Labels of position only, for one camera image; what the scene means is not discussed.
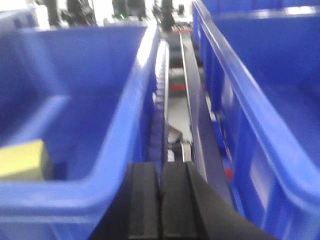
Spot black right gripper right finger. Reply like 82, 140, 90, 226
160, 161, 274, 240

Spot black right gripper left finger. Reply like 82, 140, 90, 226
89, 162, 160, 240

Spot yellow foam block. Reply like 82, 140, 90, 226
0, 139, 55, 181

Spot blue plastic bin left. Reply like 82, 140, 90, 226
0, 9, 160, 240

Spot blue plastic bin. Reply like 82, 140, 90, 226
193, 0, 320, 240
0, 9, 160, 240

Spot blue plastic bin right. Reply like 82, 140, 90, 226
193, 0, 320, 240

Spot roller conveyor rail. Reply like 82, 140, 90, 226
148, 39, 170, 168

